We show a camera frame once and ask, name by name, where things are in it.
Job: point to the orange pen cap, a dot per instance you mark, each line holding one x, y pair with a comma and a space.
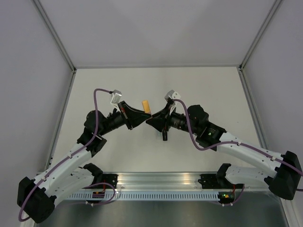
146, 107

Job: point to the left aluminium frame post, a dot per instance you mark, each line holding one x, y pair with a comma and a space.
53, 33

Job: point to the slotted cable duct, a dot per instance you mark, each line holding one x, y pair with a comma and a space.
145, 196

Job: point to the dark green marker pen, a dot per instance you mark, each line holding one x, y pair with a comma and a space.
164, 135

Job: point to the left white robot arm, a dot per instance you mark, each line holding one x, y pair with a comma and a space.
39, 196

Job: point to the right aluminium frame post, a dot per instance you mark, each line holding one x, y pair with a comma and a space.
261, 31

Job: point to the light green pen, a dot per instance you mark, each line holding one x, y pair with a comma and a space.
158, 135

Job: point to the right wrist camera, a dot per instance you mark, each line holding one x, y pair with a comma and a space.
170, 97

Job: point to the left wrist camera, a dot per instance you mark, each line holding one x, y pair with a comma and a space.
115, 98

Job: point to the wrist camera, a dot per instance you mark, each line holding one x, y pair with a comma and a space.
115, 98
170, 97

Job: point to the aluminium frame post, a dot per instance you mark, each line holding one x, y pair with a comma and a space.
53, 33
261, 31

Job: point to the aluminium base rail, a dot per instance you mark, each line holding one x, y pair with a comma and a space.
161, 181

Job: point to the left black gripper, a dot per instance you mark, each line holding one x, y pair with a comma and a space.
132, 116

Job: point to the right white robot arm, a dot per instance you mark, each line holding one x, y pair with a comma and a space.
281, 173

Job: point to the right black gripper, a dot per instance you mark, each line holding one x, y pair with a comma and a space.
162, 117

